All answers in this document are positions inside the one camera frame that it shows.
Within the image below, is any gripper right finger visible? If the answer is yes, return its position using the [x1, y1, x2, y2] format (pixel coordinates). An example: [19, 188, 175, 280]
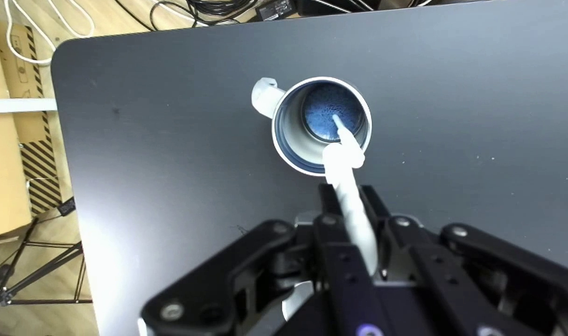
[358, 185, 568, 336]

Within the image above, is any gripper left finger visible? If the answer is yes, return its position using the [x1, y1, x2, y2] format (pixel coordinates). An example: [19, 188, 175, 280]
[140, 183, 387, 336]

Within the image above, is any white bottle brush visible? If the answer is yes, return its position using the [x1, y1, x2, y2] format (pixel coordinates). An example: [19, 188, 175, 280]
[322, 115, 379, 276]

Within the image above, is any black power brick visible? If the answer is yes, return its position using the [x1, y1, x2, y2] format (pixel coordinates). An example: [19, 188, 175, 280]
[255, 0, 297, 21]

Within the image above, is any black tripod stand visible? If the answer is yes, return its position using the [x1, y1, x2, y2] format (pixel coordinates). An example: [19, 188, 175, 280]
[0, 197, 94, 311]

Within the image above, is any cardboard box with striped tape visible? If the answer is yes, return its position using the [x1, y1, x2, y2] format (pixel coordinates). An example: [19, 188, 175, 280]
[0, 9, 63, 241]

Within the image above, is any white flask with handle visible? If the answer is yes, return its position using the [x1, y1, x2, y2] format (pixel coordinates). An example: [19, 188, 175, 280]
[251, 77, 373, 177]

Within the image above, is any bundle of black cables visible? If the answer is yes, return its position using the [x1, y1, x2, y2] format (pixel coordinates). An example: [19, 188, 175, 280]
[115, 0, 266, 31]

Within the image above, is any white cable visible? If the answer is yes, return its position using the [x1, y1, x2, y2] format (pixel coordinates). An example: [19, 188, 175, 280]
[3, 0, 96, 65]

